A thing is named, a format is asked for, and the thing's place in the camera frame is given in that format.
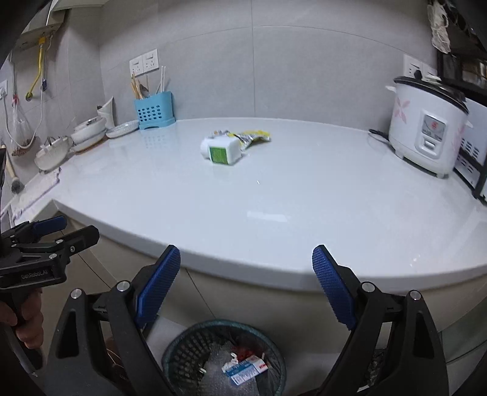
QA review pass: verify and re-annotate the white plastic bottle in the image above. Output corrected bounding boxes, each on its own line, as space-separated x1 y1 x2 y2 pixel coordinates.
200 133 244 165

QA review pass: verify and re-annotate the white double wall outlet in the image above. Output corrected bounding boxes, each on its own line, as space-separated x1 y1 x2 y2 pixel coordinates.
129 48 159 75

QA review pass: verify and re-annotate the white drying mat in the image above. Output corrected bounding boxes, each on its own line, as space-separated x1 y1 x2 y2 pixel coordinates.
9 169 61 225

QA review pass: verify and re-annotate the blue and white milk carton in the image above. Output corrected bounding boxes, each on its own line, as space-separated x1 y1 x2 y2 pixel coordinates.
222 356 269 386

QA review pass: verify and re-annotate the ribbed white plate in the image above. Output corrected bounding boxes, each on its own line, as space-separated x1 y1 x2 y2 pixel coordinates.
106 119 140 138

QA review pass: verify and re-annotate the light blue utensil holder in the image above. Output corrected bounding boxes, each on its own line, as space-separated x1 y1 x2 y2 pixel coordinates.
134 90 176 131

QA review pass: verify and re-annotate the black wall shelf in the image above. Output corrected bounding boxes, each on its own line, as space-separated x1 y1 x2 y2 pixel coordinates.
428 0 487 100

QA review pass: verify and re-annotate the yellow hose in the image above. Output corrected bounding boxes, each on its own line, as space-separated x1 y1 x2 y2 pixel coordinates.
26 34 48 100

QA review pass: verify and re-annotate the white wall power socket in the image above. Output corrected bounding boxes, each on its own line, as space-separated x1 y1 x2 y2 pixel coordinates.
403 53 438 79

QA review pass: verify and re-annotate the white pitcher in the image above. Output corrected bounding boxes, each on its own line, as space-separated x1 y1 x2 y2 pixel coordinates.
96 97 115 130

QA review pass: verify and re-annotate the black rack with white panel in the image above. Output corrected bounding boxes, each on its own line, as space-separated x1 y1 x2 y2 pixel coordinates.
454 97 487 200

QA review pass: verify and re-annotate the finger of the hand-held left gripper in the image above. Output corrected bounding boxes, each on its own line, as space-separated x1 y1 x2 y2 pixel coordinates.
17 225 100 267
11 216 67 244

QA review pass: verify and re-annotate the dish brush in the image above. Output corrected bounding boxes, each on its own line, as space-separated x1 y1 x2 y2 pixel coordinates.
0 145 23 193

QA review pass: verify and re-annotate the person's left hand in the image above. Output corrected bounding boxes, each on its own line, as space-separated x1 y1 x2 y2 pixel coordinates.
0 288 45 345

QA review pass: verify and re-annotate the yellow snack wrapper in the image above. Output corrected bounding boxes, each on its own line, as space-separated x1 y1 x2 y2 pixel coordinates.
232 130 272 149

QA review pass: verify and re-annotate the dark mesh trash basket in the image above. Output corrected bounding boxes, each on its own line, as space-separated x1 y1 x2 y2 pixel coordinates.
162 319 287 396

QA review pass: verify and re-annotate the clear bubble wrap sheet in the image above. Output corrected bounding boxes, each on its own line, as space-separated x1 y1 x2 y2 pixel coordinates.
201 341 267 396

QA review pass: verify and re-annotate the hanging clear plastic bag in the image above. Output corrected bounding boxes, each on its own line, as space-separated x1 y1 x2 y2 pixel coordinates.
5 95 40 157

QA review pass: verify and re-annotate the white flowered rice cooker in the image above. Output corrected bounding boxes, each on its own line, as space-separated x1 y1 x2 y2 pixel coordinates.
385 75 474 179

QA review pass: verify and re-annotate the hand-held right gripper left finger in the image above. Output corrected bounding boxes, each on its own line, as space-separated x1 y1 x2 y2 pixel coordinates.
44 245 181 396

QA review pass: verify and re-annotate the bundle of chopsticks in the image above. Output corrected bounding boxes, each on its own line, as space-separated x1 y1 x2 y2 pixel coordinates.
130 65 168 100

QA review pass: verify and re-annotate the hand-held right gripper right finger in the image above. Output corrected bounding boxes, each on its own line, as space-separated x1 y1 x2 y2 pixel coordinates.
312 245 450 396

